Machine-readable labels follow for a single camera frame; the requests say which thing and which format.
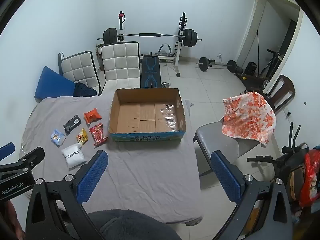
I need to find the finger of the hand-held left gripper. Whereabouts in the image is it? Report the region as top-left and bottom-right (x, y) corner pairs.
(0, 142), (16, 161)
(0, 147), (46, 173)

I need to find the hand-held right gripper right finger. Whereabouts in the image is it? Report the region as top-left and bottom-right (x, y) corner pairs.
(210, 150), (293, 240)

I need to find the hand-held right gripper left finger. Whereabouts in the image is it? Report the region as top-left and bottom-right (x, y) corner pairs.
(25, 149), (109, 240)

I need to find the white soft packet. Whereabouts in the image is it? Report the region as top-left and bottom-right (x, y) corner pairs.
(61, 143), (85, 169)

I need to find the blue cartoon tissue packet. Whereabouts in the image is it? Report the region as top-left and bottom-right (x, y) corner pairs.
(51, 129), (66, 146)

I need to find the yellow snack packet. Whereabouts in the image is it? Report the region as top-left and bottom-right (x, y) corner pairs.
(76, 127), (89, 145)

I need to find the red snack packet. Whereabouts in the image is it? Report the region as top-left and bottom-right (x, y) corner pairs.
(89, 123), (108, 147)

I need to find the black snack packet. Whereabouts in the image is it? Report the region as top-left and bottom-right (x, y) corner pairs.
(63, 115), (82, 134)

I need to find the orange snack packet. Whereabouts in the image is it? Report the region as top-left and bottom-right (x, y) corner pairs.
(84, 108), (102, 125)

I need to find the cardboard box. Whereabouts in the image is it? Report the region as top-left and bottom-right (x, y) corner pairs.
(108, 87), (187, 142)

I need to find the grey chair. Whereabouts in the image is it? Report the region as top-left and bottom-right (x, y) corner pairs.
(193, 121), (248, 175)

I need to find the light grey bed sheet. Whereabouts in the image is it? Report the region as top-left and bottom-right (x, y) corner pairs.
(19, 90), (203, 227)

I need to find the dark fleece garment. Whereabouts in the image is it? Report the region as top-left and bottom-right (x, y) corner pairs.
(87, 209), (183, 240)

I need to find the black exercise bike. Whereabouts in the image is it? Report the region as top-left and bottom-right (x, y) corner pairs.
(246, 121), (310, 203)

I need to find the orange floral towel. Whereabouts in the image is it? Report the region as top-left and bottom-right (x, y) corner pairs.
(222, 91), (276, 148)

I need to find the blue foam mat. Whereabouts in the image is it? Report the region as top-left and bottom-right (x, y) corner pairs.
(34, 66), (75, 103)

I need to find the dark blue cloth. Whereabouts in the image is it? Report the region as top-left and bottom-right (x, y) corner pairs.
(74, 82), (97, 97)

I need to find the red plastic bag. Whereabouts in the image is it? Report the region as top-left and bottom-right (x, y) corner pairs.
(299, 148), (320, 208)

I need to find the white quilted chair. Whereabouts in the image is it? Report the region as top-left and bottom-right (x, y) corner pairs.
(58, 51), (102, 95)
(101, 42), (141, 90)

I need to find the brown wooden chair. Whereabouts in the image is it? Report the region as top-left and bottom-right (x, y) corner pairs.
(262, 74), (296, 114)

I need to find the short barbell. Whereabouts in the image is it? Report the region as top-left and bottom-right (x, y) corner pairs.
(196, 57), (237, 73)

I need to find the white barbell rack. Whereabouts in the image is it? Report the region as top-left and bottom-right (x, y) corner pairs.
(117, 11), (190, 78)

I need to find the barbell with black plates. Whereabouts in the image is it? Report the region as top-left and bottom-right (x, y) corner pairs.
(97, 27), (203, 47)

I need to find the door frame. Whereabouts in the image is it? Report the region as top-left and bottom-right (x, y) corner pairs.
(236, 0), (304, 63)

